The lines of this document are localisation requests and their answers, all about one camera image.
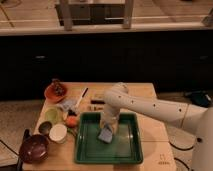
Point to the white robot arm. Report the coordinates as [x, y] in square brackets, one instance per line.
[188, 117]

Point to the dark pinecone object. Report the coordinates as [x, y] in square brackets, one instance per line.
[58, 88]

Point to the green plastic tray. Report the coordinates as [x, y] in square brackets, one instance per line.
[125, 147]

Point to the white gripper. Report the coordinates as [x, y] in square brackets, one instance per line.
[110, 117]

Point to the light green cup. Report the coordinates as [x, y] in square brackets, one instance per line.
[52, 115]

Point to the dark blue floor device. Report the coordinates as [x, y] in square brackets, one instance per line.
[200, 99]

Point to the metal utensil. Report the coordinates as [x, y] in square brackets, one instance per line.
[95, 108]

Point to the small dark bowl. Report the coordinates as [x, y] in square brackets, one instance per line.
[44, 127]

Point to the blue sponge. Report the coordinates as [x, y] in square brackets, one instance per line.
[105, 135]

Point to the orange carrot toy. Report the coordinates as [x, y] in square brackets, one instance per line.
[71, 121]

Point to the clear plastic bag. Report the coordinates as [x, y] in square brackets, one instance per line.
[67, 105]

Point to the wooden shelf frame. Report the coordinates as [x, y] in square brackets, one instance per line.
[94, 12]

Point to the dark red bowl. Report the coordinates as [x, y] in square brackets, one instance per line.
[34, 149]

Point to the dark rectangular block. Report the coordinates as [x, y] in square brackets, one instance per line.
[97, 99]

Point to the black ladle handle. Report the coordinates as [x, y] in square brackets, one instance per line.
[20, 162]

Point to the white cup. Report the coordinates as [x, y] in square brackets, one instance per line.
[58, 133]

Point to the white handled knife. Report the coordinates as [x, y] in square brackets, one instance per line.
[81, 96]

